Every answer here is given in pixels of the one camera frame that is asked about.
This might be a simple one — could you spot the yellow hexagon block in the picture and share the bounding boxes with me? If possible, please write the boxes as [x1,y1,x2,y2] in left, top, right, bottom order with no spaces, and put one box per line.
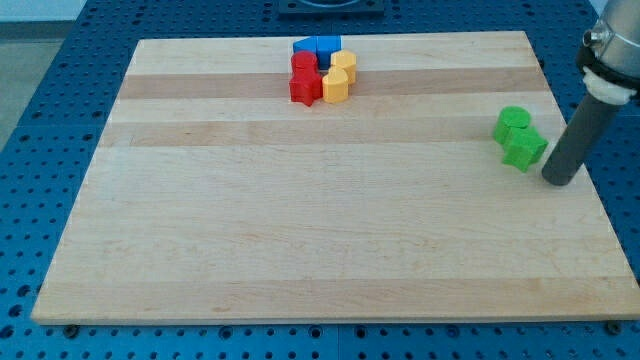
[331,50,357,85]

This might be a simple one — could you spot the wooden board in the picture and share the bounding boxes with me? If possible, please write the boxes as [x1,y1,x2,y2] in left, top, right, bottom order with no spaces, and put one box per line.
[31,31,639,325]

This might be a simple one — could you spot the red star block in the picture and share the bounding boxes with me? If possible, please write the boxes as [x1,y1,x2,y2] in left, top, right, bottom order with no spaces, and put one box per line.
[289,70,323,107]

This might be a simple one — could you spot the blue triangle block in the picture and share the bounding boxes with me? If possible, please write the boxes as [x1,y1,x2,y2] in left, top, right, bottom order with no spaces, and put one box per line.
[293,36,317,53]

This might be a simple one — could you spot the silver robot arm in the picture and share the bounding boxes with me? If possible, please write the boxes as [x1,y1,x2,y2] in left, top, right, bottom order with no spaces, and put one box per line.
[576,0,639,106]

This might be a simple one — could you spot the green circle block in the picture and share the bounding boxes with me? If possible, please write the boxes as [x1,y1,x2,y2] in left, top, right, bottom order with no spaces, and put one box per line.
[493,106,531,145]

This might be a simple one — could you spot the red circle block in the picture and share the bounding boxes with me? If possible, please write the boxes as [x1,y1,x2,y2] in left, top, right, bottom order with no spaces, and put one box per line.
[291,50,318,75]

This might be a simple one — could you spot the blue cube block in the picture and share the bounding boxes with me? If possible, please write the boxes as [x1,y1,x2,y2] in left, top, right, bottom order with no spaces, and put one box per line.
[316,35,342,70]

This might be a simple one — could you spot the yellow heart block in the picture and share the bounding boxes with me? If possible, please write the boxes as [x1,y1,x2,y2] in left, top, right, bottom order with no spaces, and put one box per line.
[322,66,349,103]

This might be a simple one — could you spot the green star block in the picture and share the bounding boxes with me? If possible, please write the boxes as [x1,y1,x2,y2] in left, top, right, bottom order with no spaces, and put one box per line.
[502,127,548,173]

